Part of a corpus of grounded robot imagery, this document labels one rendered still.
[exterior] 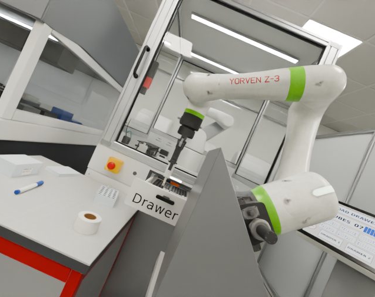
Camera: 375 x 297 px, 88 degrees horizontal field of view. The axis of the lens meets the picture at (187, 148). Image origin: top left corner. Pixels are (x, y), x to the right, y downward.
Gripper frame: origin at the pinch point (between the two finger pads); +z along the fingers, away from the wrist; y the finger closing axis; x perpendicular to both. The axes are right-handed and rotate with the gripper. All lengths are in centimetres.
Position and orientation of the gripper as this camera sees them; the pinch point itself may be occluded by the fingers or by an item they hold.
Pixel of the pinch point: (169, 170)
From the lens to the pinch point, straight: 88.0
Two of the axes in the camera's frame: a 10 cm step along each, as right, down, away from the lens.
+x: 9.1, 4.1, -0.1
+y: -0.2, 0.1, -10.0
